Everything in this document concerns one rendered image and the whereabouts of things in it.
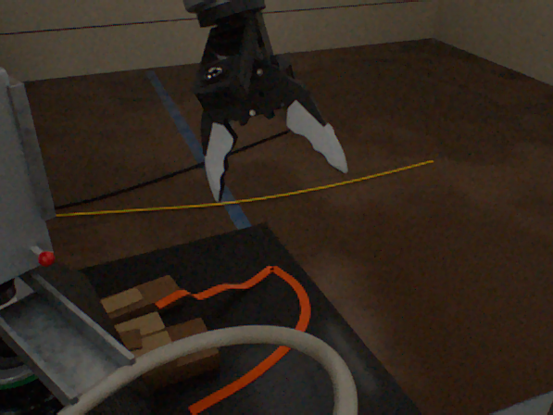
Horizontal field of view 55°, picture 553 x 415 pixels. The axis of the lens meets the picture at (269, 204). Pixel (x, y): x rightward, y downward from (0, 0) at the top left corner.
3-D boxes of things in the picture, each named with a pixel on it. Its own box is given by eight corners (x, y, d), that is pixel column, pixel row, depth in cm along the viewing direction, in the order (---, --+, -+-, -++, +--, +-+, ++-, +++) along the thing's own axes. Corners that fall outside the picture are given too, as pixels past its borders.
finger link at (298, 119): (367, 142, 60) (303, 89, 60) (362, 155, 54) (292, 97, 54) (349, 162, 61) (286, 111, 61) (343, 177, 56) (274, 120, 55)
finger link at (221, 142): (232, 189, 66) (256, 119, 62) (216, 205, 60) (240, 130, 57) (209, 180, 66) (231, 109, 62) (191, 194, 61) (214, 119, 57)
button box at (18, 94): (26, 207, 113) (-11, 76, 99) (38, 203, 115) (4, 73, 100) (44, 221, 109) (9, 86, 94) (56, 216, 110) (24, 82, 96)
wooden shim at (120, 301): (93, 321, 244) (93, 319, 244) (86, 308, 252) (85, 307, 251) (144, 300, 257) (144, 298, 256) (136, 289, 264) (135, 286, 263)
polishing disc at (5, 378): (62, 370, 122) (61, 367, 121) (-41, 395, 116) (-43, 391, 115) (62, 309, 139) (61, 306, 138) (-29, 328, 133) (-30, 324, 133)
